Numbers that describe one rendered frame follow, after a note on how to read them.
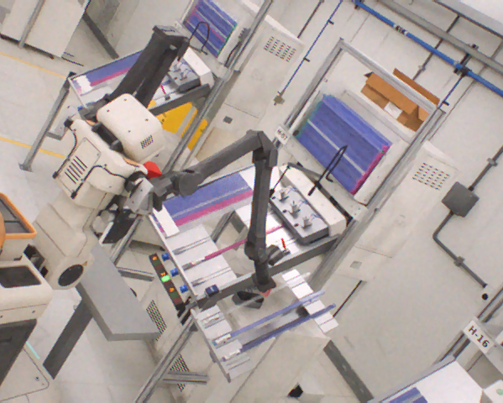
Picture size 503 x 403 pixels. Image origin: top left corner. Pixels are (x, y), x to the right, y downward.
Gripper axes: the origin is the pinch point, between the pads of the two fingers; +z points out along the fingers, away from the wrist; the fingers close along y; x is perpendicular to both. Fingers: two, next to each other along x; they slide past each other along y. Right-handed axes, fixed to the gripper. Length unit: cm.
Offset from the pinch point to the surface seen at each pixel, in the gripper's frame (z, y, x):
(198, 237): 7, 51, 9
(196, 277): 6.7, 29.1, 19.7
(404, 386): 3, -61, -23
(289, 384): 100, 14, -12
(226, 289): 6.5, 15.9, 11.2
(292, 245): 7.1, 23.0, -25.6
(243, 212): 8, 55, -17
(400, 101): -18, 57, -109
